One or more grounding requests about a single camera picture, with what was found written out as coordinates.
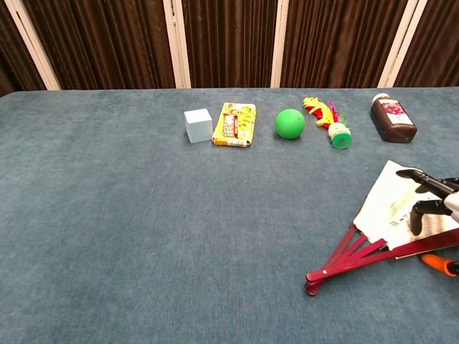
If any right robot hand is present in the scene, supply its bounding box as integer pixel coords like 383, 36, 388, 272
395, 168, 459, 279

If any yellow snack packet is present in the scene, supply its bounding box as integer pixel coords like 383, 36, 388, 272
211, 102, 257, 149

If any dark juice bottle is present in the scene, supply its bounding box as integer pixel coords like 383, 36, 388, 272
369, 93, 419, 143

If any green ball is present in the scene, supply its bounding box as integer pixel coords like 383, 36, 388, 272
275, 108, 306, 140

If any red ribbed white folding fan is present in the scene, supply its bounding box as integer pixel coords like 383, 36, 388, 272
304, 160, 459, 297

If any feather shuttlecock with green base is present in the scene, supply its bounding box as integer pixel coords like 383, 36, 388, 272
302, 96, 353, 151

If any white screen post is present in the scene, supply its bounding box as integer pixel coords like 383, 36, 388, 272
3, 0, 62, 91
377, 0, 430, 89
163, 0, 192, 90
270, 0, 290, 89

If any light blue cube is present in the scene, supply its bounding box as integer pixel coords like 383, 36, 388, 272
184, 107, 214, 144

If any blue felt table cover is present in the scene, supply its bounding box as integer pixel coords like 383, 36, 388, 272
0, 87, 459, 344

